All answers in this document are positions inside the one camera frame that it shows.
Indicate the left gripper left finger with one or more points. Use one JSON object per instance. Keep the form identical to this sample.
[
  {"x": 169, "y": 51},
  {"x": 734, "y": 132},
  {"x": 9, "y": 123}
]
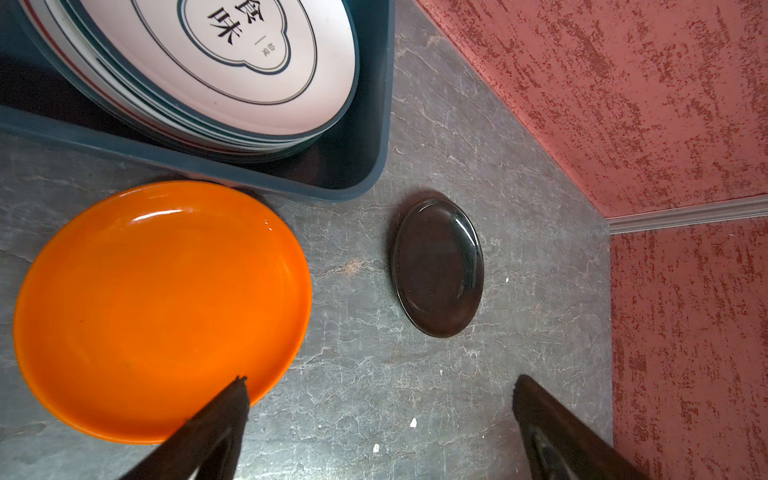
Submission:
[{"x": 206, "y": 446}]

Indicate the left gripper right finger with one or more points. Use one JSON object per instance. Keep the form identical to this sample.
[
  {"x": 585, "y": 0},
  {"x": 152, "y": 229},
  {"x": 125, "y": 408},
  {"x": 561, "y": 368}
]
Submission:
[{"x": 560, "y": 446}]

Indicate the white plate black flower outline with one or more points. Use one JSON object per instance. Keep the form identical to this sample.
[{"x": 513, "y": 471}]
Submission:
[{"x": 272, "y": 70}]

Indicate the large green red rimmed plate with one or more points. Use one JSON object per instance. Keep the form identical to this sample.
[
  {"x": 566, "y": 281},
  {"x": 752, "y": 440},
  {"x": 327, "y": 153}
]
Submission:
[{"x": 143, "y": 131}]

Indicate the teal plastic bin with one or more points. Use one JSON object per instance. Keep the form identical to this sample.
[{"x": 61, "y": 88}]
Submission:
[{"x": 343, "y": 164}]

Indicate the orange plate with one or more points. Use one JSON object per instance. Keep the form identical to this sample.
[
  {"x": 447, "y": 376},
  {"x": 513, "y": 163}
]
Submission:
[{"x": 145, "y": 306}]

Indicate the right aluminium corner post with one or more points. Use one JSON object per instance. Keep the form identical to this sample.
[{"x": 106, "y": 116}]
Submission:
[{"x": 715, "y": 212}]

